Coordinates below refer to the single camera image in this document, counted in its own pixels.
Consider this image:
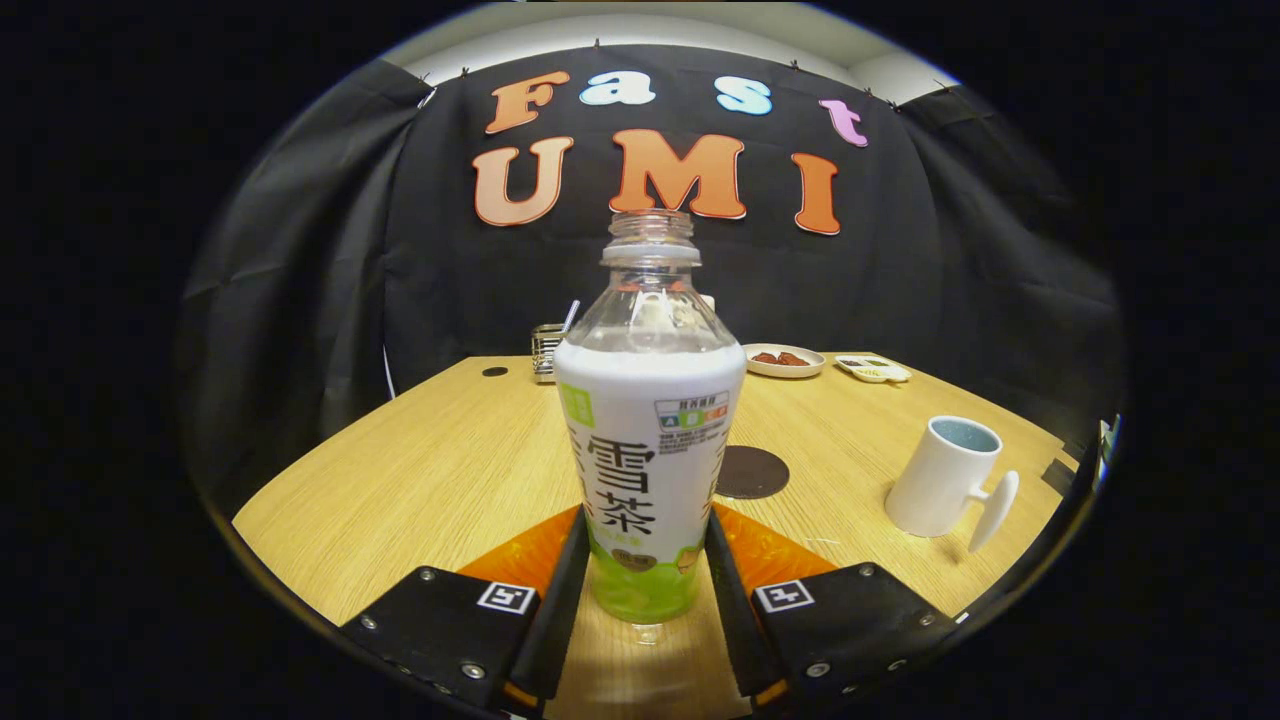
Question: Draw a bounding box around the white divided tray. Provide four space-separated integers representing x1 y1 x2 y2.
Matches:
835 355 912 384

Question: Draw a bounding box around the white green label juice bottle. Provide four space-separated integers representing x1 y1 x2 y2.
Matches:
553 210 748 641

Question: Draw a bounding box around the metal mesh pen holder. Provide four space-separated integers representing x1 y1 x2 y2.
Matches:
530 323 566 384

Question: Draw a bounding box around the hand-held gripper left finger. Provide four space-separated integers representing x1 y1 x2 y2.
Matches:
340 504 591 717

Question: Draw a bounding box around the white ceramic cup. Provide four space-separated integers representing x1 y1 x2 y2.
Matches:
885 415 1021 554

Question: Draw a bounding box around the round white plate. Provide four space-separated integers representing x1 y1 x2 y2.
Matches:
743 343 827 379

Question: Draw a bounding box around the wooden table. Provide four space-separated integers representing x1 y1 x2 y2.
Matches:
232 352 1081 720

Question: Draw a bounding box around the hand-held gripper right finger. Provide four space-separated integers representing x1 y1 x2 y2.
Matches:
703 503 959 713

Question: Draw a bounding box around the black backdrop cloth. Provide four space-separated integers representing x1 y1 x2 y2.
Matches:
178 42 1126 501

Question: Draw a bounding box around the dark round coaster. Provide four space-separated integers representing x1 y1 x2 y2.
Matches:
714 445 791 501

